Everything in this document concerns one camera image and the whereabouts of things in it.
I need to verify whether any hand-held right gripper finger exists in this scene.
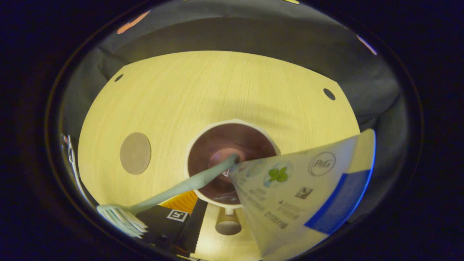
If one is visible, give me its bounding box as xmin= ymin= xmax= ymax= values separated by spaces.
xmin=136 ymin=190 xmax=209 ymax=254

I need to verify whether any pale green toothbrush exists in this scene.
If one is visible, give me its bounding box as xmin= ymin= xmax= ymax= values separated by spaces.
xmin=96 ymin=153 xmax=240 ymax=239

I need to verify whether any beige cup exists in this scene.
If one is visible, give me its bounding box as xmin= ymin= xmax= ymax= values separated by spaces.
xmin=186 ymin=119 xmax=281 ymax=236

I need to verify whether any white toothpaste tube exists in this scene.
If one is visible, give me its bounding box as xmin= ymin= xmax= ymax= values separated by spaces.
xmin=228 ymin=129 xmax=377 ymax=261

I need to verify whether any wooden desktop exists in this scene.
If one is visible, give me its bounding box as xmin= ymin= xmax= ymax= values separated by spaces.
xmin=77 ymin=51 xmax=361 ymax=261

